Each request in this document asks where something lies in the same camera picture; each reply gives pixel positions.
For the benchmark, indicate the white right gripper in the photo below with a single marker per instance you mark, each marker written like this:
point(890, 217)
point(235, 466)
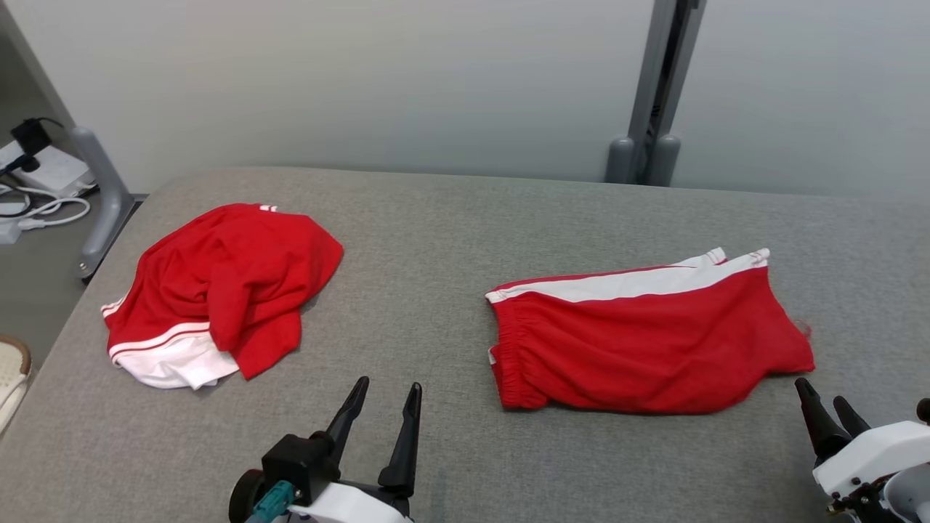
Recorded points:
point(879, 454)

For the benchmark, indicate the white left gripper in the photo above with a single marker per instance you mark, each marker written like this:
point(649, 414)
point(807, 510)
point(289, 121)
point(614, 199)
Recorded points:
point(349, 505)

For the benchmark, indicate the red shorts white stripe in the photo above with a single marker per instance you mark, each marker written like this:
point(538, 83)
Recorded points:
point(639, 349)

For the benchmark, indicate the red white basketball jersey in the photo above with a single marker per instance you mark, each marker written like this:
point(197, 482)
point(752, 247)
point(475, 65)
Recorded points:
point(240, 269)

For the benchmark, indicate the grey metal partition foot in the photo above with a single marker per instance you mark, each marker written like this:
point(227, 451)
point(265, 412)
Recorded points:
point(105, 196)

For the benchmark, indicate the cream laundry basket brown rim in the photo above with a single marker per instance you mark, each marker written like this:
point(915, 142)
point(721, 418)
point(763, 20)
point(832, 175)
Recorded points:
point(11, 378)

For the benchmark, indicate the white power strip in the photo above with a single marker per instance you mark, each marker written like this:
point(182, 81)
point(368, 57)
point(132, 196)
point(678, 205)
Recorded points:
point(58, 171)

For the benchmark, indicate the white flat power box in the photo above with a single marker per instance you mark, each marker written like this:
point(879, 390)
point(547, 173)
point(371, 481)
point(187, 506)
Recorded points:
point(7, 231)

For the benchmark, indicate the black power adapter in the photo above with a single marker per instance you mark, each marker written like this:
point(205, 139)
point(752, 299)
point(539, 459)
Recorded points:
point(30, 134)

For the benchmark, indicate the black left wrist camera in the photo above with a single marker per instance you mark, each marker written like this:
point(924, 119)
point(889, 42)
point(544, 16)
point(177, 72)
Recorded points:
point(298, 465)

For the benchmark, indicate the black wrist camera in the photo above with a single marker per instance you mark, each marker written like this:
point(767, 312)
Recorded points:
point(924, 410)
point(298, 465)

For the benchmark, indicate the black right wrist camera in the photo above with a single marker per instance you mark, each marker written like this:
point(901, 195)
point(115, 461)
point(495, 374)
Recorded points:
point(924, 410)

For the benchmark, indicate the grey metal partition post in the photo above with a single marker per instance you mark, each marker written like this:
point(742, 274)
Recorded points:
point(654, 87)

